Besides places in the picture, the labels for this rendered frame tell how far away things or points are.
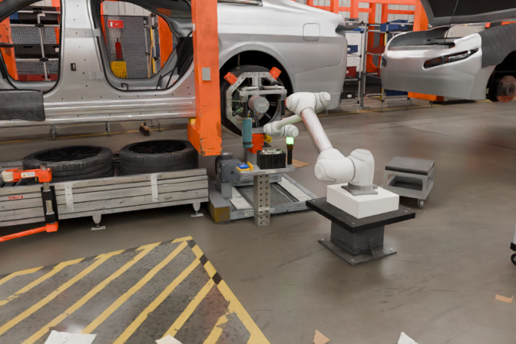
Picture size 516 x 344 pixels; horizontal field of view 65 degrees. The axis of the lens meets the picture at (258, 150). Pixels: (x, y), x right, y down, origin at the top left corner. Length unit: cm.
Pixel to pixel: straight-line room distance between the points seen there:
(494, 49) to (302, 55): 234
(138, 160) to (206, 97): 75
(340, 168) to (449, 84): 292
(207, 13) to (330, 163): 138
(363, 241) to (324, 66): 185
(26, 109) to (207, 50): 148
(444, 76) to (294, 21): 212
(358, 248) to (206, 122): 140
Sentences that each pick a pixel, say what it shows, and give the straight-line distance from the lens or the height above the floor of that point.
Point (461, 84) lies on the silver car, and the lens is 519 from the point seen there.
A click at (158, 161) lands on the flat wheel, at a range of 327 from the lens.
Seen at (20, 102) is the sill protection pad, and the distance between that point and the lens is 360.
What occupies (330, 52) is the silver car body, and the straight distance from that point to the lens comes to 396.
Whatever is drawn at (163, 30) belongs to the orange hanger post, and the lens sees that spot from 574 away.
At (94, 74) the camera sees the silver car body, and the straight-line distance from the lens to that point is 349.
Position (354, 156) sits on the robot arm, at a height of 65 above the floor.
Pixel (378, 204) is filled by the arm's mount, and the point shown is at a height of 36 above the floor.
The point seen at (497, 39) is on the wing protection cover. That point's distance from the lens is 529.
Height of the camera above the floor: 128
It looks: 14 degrees down
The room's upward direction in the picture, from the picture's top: straight up
